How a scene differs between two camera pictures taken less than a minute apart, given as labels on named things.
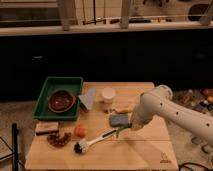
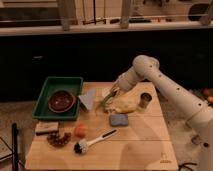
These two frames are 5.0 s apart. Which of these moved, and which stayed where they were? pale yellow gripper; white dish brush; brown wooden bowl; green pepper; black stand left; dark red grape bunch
Moved: pale yellow gripper; green pepper
Stayed: white dish brush; black stand left; brown wooden bowl; dark red grape bunch
